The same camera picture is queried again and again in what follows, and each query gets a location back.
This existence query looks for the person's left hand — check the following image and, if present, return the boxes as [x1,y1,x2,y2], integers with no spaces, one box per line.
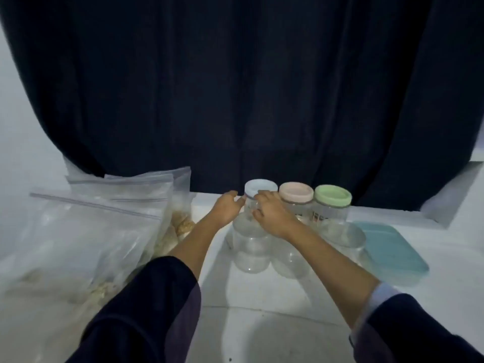
[201,190,247,231]

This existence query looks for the person's right hand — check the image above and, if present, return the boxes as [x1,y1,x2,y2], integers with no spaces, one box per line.
[252,190,304,240]

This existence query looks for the transparent jar pink lid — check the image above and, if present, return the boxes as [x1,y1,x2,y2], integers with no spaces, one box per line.
[279,182,315,224]

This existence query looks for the transparent jar blue lid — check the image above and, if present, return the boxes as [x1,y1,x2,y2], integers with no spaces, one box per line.
[240,178,279,224]

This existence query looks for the pile of yellow soybeans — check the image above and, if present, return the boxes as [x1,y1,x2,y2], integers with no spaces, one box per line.
[155,211,198,256]

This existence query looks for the transparent jar green lid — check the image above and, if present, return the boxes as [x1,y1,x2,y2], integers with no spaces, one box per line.
[312,184,353,224]

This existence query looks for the clear zip bag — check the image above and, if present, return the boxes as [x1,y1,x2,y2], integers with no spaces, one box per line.
[64,166,194,216]

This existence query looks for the zip bag of grains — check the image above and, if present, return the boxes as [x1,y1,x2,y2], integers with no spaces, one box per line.
[0,191,176,315]

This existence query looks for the person's right forearm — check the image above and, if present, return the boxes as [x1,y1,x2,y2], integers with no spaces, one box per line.
[286,221,484,363]

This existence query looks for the teal lidded plastic container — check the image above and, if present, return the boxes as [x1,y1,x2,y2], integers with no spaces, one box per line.
[354,220,430,288]

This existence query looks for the dark navy curtain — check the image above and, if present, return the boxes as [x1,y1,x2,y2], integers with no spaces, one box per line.
[0,0,484,211]

